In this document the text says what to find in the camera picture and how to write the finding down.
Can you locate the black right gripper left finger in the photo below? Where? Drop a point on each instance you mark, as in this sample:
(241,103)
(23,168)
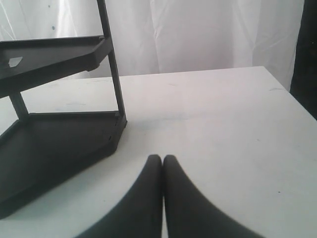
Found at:
(139,213)

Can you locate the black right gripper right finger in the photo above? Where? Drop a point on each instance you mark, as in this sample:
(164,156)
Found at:
(189,214)

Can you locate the black two-tier metal rack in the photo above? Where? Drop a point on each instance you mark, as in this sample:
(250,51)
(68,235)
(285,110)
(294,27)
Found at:
(41,150)

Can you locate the dark object at right edge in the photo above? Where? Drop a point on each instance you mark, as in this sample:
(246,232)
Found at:
(304,81)

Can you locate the white backdrop curtain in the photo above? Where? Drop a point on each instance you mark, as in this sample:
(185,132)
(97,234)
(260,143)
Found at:
(161,36)

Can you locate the grey square sticker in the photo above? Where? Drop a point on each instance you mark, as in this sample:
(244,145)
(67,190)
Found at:
(13,62)

